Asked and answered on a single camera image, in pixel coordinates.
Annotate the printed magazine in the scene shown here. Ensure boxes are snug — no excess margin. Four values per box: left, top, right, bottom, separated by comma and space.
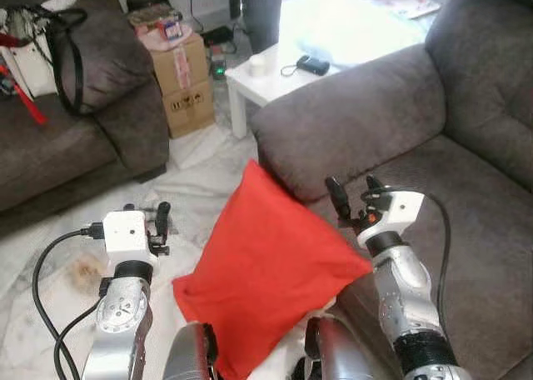
350, 0, 442, 21

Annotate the cardboard box with black print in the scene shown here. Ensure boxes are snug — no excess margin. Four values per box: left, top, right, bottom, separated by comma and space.
160, 78, 216, 139

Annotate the pink soft item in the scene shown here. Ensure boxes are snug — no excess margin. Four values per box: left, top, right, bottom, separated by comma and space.
137, 22, 194, 52

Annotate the red tassel ribbon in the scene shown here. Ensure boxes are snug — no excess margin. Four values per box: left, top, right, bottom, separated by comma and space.
0, 32, 48, 127

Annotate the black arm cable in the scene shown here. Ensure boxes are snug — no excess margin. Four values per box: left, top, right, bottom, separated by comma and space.
360, 185, 453, 335
52, 301, 102, 380
32, 223, 106, 380

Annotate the small black device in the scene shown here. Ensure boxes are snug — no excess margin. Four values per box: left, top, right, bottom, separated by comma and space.
297, 55, 331, 76

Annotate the small device with green light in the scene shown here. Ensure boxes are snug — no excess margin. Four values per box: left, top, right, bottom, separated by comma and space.
208, 51, 230, 81

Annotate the grey brown fabric sofa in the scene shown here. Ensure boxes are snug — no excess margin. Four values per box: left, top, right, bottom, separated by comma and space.
250, 0, 533, 380
0, 0, 172, 235

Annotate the white bag with black straps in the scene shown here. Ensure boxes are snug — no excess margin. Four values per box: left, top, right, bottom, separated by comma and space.
0, 5, 88, 118

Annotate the cardboard box with pink label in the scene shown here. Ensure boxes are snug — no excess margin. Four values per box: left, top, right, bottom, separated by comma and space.
150, 32, 211, 96

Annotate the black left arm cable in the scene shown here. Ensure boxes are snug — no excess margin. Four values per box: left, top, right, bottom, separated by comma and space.
52, 301, 102, 380
32, 223, 106, 380

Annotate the dark door leaf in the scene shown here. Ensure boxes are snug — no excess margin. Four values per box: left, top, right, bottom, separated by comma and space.
242, 0, 284, 54

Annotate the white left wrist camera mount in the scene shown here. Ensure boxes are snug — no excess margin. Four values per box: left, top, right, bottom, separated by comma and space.
102, 209, 159, 268

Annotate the silver black robot right leg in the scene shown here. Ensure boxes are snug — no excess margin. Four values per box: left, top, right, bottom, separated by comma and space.
291, 313, 392, 380

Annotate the small blue red packet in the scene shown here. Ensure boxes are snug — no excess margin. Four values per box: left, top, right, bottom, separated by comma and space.
161, 19, 184, 41

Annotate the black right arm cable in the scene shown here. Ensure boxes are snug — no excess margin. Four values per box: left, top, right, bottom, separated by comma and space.
360, 185, 453, 335

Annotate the black power adapter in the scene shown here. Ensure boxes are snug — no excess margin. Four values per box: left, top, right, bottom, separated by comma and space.
202, 26, 236, 48

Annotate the black wall power cord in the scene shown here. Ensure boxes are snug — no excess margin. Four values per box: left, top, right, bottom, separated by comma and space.
187, 0, 205, 31

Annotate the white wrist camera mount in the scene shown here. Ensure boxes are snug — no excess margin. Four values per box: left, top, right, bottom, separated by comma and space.
358, 191, 427, 249
102, 209, 159, 268

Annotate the silver black robot leg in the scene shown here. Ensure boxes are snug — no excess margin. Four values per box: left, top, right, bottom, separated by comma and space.
162, 322, 219, 380
291, 313, 392, 380

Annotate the silver black robot left leg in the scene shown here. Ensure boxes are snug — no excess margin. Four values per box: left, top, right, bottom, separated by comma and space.
162, 322, 219, 380

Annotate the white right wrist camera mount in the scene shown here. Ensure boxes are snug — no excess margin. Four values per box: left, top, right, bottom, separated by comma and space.
358, 191, 427, 249

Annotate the white coffee table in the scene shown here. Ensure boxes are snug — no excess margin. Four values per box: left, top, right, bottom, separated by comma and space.
225, 0, 442, 139

